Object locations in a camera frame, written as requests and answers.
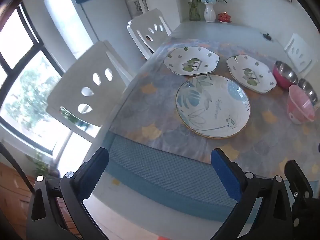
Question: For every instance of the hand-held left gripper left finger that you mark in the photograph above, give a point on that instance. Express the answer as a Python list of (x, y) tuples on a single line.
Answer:
[(96, 170)]

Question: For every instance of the scallop-patterned tablecloth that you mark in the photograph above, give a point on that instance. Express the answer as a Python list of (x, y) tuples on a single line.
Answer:
[(155, 110)]

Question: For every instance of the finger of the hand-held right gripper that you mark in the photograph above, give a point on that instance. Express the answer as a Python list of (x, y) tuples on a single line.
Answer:
[(298, 180)]

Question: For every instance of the white refrigerator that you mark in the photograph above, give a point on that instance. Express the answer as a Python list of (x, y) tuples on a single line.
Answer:
[(100, 22)]

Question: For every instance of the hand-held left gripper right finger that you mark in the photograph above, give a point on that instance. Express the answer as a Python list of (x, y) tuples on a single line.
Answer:
[(225, 173)]

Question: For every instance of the pink steel bowl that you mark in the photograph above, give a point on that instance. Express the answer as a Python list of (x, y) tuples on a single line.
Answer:
[(283, 76)]

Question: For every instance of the hexagonal white tree-print plate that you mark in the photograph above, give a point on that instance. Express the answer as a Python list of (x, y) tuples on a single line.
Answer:
[(250, 72), (191, 60)]

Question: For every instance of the pink ceramic bowl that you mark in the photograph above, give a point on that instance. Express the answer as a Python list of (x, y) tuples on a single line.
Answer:
[(298, 107)]

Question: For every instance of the red lidded tea cup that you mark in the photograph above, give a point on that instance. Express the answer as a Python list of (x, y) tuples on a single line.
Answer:
[(224, 17)]

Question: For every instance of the clear glass vase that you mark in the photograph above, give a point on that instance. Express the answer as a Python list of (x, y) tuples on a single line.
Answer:
[(194, 13)]

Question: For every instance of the potted green plant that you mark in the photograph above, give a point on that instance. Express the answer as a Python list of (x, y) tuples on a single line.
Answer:
[(41, 166)]

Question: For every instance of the round leaf-print plate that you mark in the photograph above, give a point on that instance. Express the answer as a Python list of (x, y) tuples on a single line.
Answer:
[(212, 107)]

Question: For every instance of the black framed window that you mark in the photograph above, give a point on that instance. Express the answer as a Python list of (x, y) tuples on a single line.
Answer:
[(30, 85)]

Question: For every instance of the blue steel bowl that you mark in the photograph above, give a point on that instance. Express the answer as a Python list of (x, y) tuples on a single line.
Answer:
[(308, 90)]

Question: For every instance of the white ribbed vase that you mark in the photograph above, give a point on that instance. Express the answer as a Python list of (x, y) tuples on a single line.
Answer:
[(209, 13)]

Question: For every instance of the small black lid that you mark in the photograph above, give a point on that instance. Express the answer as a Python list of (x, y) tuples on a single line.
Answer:
[(267, 36)]

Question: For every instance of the white cutout dining chair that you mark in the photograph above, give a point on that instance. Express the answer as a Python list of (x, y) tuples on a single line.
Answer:
[(142, 27), (75, 80), (300, 52)]

